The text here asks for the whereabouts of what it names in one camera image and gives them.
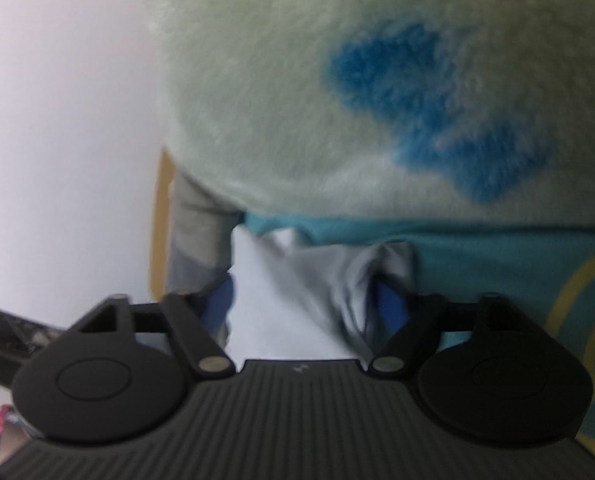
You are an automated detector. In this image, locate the wooden bed frame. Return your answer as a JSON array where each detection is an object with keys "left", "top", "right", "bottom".
[{"left": 148, "top": 149, "right": 176, "bottom": 304}]

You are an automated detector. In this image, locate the fuzzy pale green blanket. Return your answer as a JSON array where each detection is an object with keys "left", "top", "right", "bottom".
[{"left": 136, "top": 0, "right": 595, "bottom": 226}]

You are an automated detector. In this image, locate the white cloth garment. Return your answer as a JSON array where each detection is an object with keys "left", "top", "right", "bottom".
[{"left": 224, "top": 225, "right": 417, "bottom": 361}]

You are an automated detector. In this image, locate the teal printed sheet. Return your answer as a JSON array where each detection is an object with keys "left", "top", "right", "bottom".
[{"left": 242, "top": 212, "right": 595, "bottom": 466}]

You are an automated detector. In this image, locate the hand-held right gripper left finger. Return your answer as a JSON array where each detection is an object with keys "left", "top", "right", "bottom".
[{"left": 66, "top": 276, "right": 237, "bottom": 377}]

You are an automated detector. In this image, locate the grey striped cloth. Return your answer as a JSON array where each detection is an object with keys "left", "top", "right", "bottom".
[{"left": 166, "top": 170, "right": 243, "bottom": 296}]

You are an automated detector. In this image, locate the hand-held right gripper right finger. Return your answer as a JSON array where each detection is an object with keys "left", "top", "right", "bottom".
[{"left": 367, "top": 280, "right": 548, "bottom": 376}]

